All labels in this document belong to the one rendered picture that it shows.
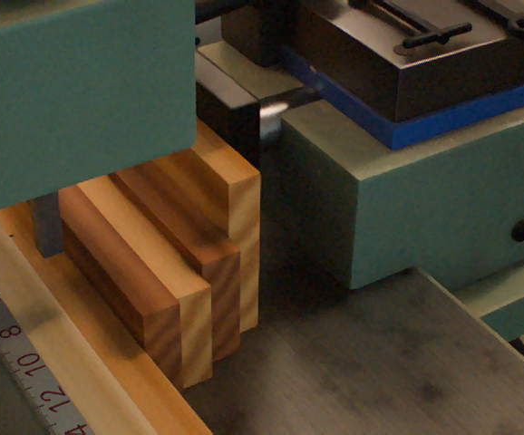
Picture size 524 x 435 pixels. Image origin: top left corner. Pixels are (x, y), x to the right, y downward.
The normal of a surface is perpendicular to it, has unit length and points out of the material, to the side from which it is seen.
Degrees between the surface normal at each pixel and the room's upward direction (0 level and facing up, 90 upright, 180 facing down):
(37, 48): 90
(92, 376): 0
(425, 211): 90
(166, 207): 0
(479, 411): 0
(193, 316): 90
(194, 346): 90
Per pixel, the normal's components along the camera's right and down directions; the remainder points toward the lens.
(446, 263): 0.54, 0.50
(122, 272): 0.02, -0.81
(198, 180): -0.84, 0.30
